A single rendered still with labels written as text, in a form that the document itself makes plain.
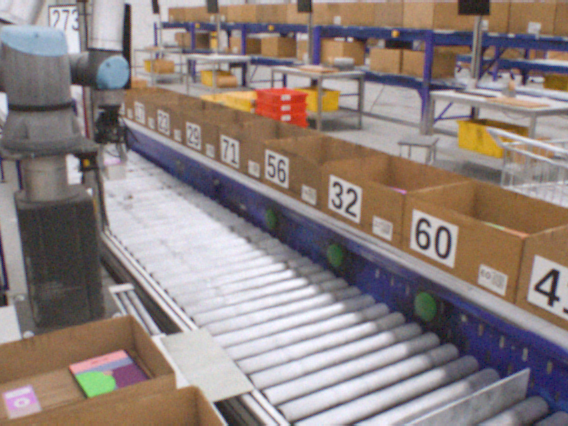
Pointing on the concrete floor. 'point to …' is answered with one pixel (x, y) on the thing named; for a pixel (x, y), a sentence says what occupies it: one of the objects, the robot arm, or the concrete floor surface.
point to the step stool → (426, 150)
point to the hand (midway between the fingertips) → (112, 167)
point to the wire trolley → (552, 169)
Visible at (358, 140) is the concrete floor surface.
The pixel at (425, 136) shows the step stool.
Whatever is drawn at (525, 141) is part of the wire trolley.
